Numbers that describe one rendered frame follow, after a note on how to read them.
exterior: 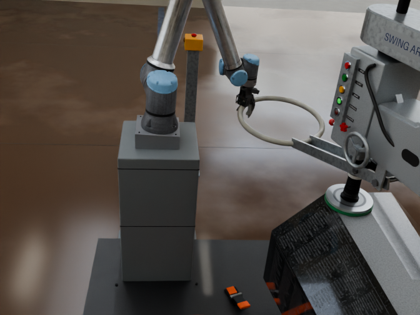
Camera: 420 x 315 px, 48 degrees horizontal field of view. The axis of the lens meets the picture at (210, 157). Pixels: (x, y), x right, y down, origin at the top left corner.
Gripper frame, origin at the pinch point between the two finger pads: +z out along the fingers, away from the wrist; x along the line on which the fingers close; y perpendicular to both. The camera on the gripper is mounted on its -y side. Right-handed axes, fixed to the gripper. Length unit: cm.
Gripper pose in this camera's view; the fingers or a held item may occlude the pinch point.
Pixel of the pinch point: (245, 114)
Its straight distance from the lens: 281.0
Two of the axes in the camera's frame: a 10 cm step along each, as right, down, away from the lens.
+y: -6.0, 4.3, -6.7
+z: -0.8, 8.1, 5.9
